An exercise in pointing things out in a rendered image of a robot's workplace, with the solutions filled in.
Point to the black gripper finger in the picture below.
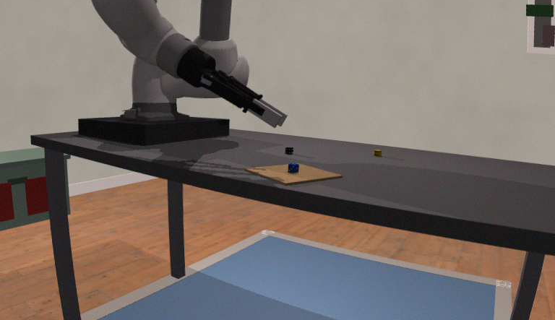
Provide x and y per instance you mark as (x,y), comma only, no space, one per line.
(252,94)
(240,99)

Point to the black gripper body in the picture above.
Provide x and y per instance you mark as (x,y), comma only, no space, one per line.
(195,63)

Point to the tan flat mat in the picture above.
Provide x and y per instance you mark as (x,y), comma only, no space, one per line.
(280,174)

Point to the blue die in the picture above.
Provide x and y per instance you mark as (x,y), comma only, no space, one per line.
(293,168)

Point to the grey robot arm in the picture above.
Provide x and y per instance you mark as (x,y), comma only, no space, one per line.
(147,34)

